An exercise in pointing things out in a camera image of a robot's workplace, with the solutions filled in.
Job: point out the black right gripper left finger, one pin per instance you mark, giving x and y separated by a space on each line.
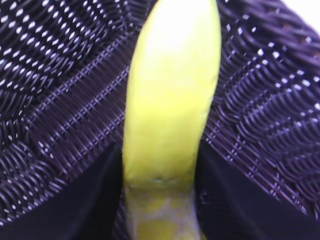
84 210

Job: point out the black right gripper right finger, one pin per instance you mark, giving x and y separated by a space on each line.
231 207

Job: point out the yellow plastic banana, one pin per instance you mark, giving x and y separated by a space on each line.
171 85

